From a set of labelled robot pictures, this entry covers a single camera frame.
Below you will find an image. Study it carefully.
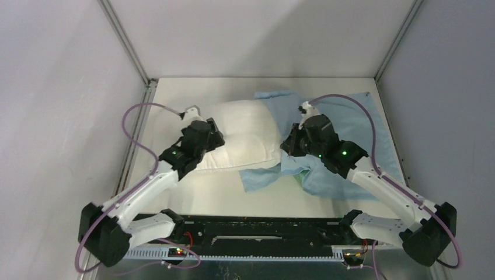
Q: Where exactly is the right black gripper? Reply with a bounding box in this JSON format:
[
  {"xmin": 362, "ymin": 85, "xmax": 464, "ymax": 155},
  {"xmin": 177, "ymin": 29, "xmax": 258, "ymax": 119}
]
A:
[{"xmin": 279, "ymin": 124, "xmax": 324, "ymax": 159}]

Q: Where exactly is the light blue pillowcase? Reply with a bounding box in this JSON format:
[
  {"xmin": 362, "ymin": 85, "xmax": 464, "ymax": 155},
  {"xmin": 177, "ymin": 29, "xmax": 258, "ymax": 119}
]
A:
[{"xmin": 239, "ymin": 91, "xmax": 402, "ymax": 201}]

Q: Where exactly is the white pillow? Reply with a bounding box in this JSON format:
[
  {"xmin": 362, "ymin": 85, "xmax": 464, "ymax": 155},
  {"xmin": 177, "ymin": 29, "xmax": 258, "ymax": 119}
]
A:
[{"xmin": 195, "ymin": 100, "xmax": 281, "ymax": 173}]

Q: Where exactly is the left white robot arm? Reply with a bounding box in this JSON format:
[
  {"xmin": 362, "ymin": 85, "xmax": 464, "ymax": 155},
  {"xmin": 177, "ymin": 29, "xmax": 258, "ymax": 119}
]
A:
[{"xmin": 78, "ymin": 118, "xmax": 225, "ymax": 267}]

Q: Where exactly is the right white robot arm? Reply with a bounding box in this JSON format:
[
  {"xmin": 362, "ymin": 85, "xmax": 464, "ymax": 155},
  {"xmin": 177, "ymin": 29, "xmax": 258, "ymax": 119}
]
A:
[{"xmin": 280, "ymin": 114, "xmax": 457, "ymax": 267}]

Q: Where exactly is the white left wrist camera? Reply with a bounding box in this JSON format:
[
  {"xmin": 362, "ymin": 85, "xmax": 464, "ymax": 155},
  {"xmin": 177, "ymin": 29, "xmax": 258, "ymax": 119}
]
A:
[{"xmin": 180, "ymin": 105, "xmax": 204, "ymax": 122}]

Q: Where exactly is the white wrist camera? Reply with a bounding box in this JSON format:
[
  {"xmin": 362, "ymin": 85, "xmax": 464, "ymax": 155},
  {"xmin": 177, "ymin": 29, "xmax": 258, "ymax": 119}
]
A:
[
  {"xmin": 180, "ymin": 105, "xmax": 204, "ymax": 122},
  {"xmin": 298, "ymin": 101, "xmax": 320, "ymax": 123}
]

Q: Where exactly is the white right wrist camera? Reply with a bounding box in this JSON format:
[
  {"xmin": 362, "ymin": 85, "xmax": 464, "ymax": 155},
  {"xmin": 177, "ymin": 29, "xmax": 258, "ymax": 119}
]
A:
[{"xmin": 298, "ymin": 101, "xmax": 320, "ymax": 123}]

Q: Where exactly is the aluminium frame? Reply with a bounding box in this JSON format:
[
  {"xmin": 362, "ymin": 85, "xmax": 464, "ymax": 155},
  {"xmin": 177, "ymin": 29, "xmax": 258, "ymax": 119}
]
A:
[{"xmin": 78, "ymin": 99, "xmax": 456, "ymax": 267}]

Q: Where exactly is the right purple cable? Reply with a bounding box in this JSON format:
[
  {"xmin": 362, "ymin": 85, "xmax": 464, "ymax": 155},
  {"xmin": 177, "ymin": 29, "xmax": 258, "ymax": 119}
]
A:
[{"xmin": 305, "ymin": 93, "xmax": 463, "ymax": 280}]

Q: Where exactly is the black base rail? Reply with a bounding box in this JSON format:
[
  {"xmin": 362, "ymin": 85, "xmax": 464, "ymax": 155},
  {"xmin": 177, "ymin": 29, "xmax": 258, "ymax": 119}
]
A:
[{"xmin": 148, "ymin": 214, "xmax": 378, "ymax": 259}]

